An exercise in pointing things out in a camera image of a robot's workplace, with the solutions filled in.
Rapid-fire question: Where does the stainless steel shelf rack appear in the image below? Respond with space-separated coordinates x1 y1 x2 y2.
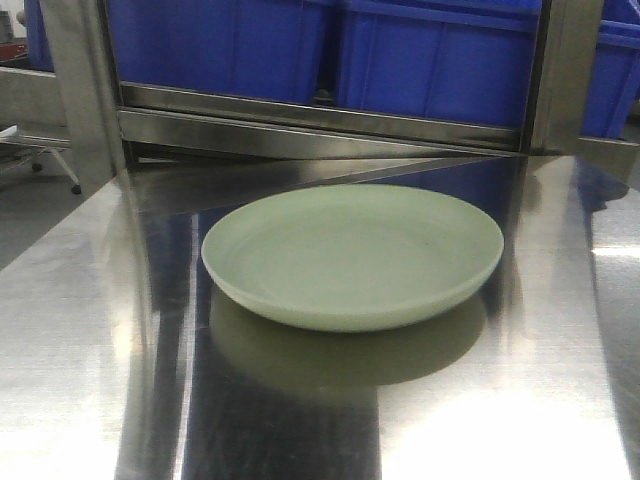
38 0 640 177

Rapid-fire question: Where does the blue plastic bin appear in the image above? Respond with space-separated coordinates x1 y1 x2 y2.
107 1 334 104
336 1 541 129
581 20 639 139

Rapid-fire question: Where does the wheeled cart at left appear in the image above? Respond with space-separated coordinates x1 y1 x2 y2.
1 125 82 196

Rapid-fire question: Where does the blue plastic bin left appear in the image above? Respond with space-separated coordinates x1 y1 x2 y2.
107 1 334 104

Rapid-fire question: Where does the blue plastic bin middle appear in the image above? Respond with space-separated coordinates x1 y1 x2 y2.
336 1 541 129

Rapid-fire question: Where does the blue plastic bin right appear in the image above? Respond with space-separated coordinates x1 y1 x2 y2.
581 20 639 139

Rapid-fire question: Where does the green plate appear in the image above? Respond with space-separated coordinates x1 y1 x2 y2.
201 184 505 332

